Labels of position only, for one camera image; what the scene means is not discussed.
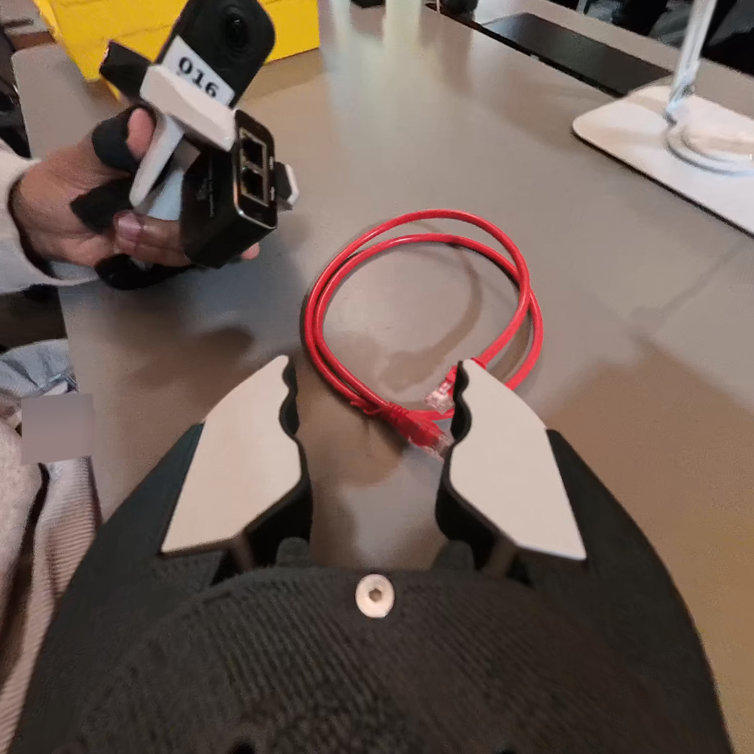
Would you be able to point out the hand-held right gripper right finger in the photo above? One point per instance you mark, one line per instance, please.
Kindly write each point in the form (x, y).
(512, 477)

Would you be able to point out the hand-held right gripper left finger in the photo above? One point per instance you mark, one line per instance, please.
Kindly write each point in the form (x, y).
(241, 471)

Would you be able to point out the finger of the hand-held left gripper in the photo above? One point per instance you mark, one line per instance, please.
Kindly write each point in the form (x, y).
(194, 115)
(287, 188)

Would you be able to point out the black network adapter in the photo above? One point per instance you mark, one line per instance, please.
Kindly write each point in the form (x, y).
(218, 206)

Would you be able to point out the yellow storage bin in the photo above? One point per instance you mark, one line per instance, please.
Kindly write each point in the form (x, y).
(82, 23)

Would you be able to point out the person's left hand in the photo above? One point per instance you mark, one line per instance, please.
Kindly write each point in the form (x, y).
(53, 200)

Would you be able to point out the person's grey hoodie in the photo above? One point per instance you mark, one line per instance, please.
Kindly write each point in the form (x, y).
(35, 530)

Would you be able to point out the person's blue jeans leg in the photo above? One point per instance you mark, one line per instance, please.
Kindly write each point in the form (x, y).
(35, 365)

